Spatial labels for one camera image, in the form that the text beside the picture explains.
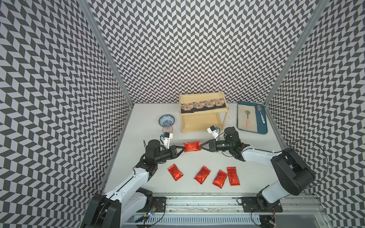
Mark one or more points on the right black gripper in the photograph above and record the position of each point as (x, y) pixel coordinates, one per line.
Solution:
(213, 147)

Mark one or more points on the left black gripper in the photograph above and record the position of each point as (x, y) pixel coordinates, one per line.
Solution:
(173, 152)

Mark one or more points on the red tea bag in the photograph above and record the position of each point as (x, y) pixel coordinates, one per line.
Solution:
(192, 146)
(202, 175)
(175, 172)
(220, 179)
(233, 177)

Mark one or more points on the black floral tea bag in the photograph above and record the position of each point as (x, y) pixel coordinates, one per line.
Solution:
(187, 108)
(198, 106)
(219, 103)
(209, 104)

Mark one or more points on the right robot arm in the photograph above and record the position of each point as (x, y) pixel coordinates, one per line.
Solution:
(293, 173)

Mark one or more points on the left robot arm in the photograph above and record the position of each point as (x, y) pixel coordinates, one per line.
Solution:
(114, 208)

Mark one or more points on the wooden two-tier shelf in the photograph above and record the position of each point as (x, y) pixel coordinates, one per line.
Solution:
(201, 120)

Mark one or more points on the pink transparent cup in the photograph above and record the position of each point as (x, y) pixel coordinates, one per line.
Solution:
(167, 129)

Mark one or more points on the blue white ceramic bowl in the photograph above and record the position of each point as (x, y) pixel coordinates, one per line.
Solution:
(166, 120)

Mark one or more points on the beige cloth on tray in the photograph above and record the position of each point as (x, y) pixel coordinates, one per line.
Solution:
(242, 118)

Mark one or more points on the teal tray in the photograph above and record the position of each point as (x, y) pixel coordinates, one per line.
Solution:
(262, 128)

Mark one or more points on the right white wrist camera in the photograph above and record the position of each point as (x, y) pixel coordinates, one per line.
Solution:
(213, 130)

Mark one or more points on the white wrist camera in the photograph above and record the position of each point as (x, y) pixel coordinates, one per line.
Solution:
(213, 130)
(166, 138)

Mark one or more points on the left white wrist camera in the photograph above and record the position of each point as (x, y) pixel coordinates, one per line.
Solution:
(166, 138)

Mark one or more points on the pink handled spoon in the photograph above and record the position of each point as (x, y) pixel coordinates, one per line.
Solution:
(248, 118)

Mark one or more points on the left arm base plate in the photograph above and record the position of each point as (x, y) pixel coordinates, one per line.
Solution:
(159, 202)

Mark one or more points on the white handled spoon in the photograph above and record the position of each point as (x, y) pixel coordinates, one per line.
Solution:
(259, 108)

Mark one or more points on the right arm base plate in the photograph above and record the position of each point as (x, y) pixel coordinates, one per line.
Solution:
(253, 204)

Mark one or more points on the aluminium front rail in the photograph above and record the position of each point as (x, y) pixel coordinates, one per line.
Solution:
(230, 204)

